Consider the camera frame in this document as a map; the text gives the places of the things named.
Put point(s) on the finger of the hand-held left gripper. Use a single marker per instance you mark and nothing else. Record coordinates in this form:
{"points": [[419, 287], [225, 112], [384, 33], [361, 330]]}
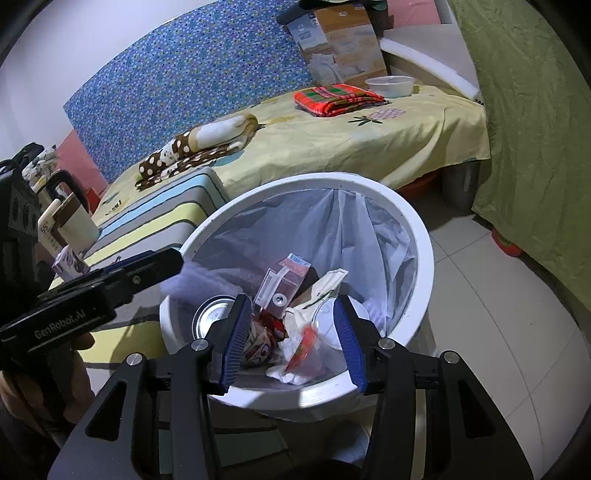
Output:
{"points": [[138, 272]]}

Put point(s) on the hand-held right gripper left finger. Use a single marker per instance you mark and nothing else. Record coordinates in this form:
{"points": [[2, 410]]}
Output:
{"points": [[235, 344]]}

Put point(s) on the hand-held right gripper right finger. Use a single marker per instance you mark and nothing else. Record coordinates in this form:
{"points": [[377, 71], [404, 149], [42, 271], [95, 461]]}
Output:
{"points": [[349, 344]]}

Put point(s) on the clear plastic cup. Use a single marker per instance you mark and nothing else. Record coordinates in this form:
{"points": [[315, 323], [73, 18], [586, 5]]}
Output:
{"points": [[330, 318]]}

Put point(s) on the red snack wrapper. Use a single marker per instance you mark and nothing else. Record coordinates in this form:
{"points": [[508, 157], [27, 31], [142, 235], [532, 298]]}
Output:
{"points": [[302, 348]]}

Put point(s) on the small white foam net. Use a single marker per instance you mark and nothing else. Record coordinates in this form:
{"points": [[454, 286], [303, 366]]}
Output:
{"points": [[194, 284]]}

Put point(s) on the red and white carton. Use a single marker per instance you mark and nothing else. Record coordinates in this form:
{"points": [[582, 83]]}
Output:
{"points": [[284, 281]]}

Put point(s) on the white round trash bin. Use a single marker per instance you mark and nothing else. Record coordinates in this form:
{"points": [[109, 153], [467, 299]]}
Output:
{"points": [[415, 258]]}

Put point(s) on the clear plastic bin liner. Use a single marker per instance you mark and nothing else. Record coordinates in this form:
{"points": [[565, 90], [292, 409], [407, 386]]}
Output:
{"points": [[295, 230]]}

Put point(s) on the person's left hand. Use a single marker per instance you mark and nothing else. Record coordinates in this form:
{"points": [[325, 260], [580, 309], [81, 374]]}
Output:
{"points": [[55, 383]]}

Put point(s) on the small white carton box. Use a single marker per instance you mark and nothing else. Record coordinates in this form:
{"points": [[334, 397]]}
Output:
{"points": [[69, 263]]}

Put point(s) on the white plastic bottle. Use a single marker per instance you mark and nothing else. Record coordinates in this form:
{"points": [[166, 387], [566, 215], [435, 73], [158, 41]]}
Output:
{"points": [[50, 226]]}

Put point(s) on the striped tablecloth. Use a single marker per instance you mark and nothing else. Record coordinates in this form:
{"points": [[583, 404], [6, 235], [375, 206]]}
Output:
{"points": [[161, 203]]}

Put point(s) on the pineapple print bundle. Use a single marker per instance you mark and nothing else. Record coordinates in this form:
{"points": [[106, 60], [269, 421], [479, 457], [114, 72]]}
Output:
{"points": [[41, 161]]}

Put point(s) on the brown polka dot blanket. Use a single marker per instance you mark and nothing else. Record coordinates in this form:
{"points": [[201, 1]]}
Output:
{"points": [[194, 147]]}

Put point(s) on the black bag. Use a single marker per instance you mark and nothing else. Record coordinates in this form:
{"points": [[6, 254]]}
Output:
{"points": [[25, 151]]}

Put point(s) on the red basin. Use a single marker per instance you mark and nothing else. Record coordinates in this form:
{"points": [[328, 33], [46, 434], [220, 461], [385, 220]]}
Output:
{"points": [[418, 183]]}

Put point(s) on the red floor object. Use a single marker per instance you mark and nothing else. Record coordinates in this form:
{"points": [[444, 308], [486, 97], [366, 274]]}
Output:
{"points": [[507, 243]]}

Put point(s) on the grey storage container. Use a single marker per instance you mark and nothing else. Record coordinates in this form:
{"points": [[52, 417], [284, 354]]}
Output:
{"points": [[461, 184]]}

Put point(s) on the blue patterned headboard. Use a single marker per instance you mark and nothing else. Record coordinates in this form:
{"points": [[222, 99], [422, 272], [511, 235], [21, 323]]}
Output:
{"points": [[184, 78]]}

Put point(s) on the bed with yellow sheet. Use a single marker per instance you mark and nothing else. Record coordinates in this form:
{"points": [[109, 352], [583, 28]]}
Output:
{"points": [[351, 143]]}

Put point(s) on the red plaid cloth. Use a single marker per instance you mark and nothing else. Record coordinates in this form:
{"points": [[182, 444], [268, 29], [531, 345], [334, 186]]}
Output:
{"points": [[337, 99]]}

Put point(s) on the white plastic bowl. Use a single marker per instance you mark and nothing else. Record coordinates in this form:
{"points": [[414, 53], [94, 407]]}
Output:
{"points": [[390, 86]]}

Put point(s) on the white foam board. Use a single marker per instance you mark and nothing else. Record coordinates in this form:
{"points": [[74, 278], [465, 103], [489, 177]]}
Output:
{"points": [[429, 55]]}

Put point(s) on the brown cardboard box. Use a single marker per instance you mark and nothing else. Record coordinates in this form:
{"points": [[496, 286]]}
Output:
{"points": [[344, 41]]}

